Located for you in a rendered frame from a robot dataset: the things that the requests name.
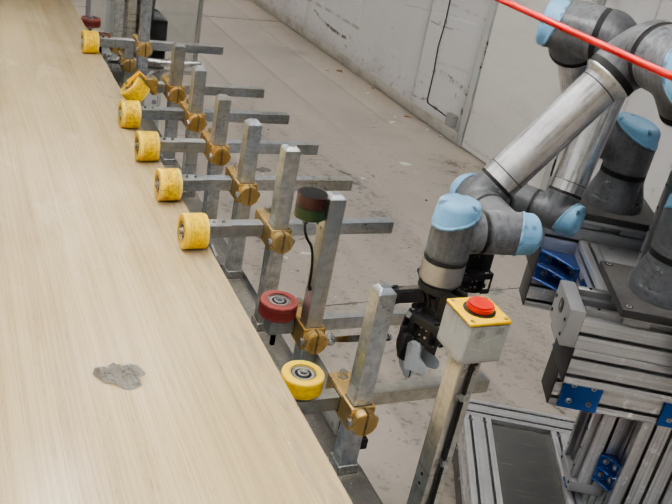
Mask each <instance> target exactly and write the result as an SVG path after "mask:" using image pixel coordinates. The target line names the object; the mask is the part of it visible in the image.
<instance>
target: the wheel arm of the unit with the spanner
mask: <svg viewBox="0 0 672 504"><path fill-rule="evenodd" d="M411 307H412V306H402V307H394V310H393V314H392V318H391V323H390V326H391V325H402V321H403V319H404V316H405V314H406V312H407V311H408V310H409V308H411ZM365 311H366V309H355V310H340V311H325V312H324V317H323V322H322V324H323V325H324V327H325V328H326V330H338V329H351V328H362V324H363V319H364V315H365ZM294 322H295V321H294V320H293V321H291V322H288V323H273V322H270V321H267V320H265V319H264V324H263V327H264V329H265V331H266V333H267V334H268V335H274V336H275V335H277V334H289V333H293V328H294Z"/></svg>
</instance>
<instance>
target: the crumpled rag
mask: <svg viewBox="0 0 672 504"><path fill-rule="evenodd" d="M92 374H93V375H94V376H95V377H97V378H98V377H99V379H100V380H101V381H102V382H104V383H106V382H107V383H108V384H109V383H111V384H112V383H113V384H116V385H117V384H118V386H119V387H121V388H123V389H126V390H132V389H134V388H135V387H137V388H138V386H139V387H141V386H142V382H141V381H140V379H139V377H140V376H143V375H145V374H146V373H145V371H143V370H142V368H141V367H140V366H139V365H138V364H134V363H129V364H123V365H120V364H117V363H115V362H112V363H111V364H108V365H107V366H106V367H105V366H102V367H99V366H98V367H94V370H93V373H92Z"/></svg>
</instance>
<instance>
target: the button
mask: <svg viewBox="0 0 672 504"><path fill-rule="evenodd" d="M466 306H467V307H468V309H469V310H470V311H472V312H473V313H476V314H479V315H490V314H492V313H493V312H494V309H495V306H494V305H493V303H492V302H491V301H490V300H488V299H486V298H483V297H478V296H474V297H471V298H469V299H468V300H467V303H466Z"/></svg>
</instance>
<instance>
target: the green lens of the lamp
mask: <svg viewBox="0 0 672 504"><path fill-rule="evenodd" d="M325 213H326V209H325V210H323V211H319V212H312V211H307V210H304V209H302V208H300V207H299V206H298V205H297V204H296V203H295V209H294V216H295V217H296V218H298V219H300V220H302V221H306V222H312V223H317V222H321V221H323V220H324V218H325Z"/></svg>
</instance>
